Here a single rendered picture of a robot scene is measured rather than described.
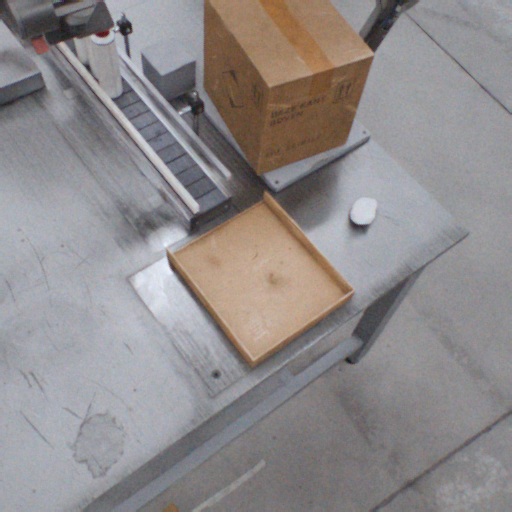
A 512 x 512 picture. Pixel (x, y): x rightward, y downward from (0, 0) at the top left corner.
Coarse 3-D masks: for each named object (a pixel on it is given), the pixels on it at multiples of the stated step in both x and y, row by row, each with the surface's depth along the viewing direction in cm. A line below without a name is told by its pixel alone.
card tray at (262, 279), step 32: (224, 224) 129; (256, 224) 129; (288, 224) 128; (192, 256) 124; (224, 256) 125; (256, 256) 125; (288, 256) 126; (320, 256) 124; (192, 288) 119; (224, 288) 121; (256, 288) 121; (288, 288) 122; (320, 288) 123; (352, 288) 119; (224, 320) 113; (256, 320) 118; (288, 320) 118; (320, 320) 119; (256, 352) 114
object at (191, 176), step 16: (96, 80) 141; (96, 96) 139; (128, 96) 139; (128, 112) 136; (144, 112) 137; (144, 128) 135; (160, 128) 135; (160, 144) 132; (176, 144) 133; (176, 160) 131; (192, 160) 131; (176, 176) 128; (192, 176) 129; (208, 176) 129; (176, 192) 127; (192, 192) 127; (208, 192) 127; (208, 208) 125
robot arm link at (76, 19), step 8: (56, 0) 86; (64, 0) 87; (72, 0) 88; (80, 0) 88; (88, 0) 89; (96, 0) 89; (56, 8) 87; (64, 8) 87; (72, 8) 88; (80, 8) 88; (88, 8) 89; (64, 16) 90; (72, 16) 89; (80, 16) 89; (88, 16) 90
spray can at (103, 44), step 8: (104, 32) 123; (112, 32) 126; (96, 40) 124; (104, 40) 124; (112, 40) 125; (96, 48) 126; (104, 48) 125; (112, 48) 126; (96, 56) 128; (104, 56) 127; (112, 56) 128; (96, 64) 130; (104, 64) 129; (112, 64) 130; (104, 72) 131; (112, 72) 131; (104, 80) 133; (112, 80) 133; (120, 80) 136; (104, 88) 135; (112, 88) 135; (120, 88) 137; (112, 96) 137
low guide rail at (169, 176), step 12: (60, 48) 142; (72, 60) 139; (84, 72) 137; (96, 84) 135; (108, 96) 134; (108, 108) 134; (120, 120) 131; (132, 132) 129; (144, 144) 128; (156, 156) 126; (168, 180) 125; (180, 192) 122; (192, 204) 121
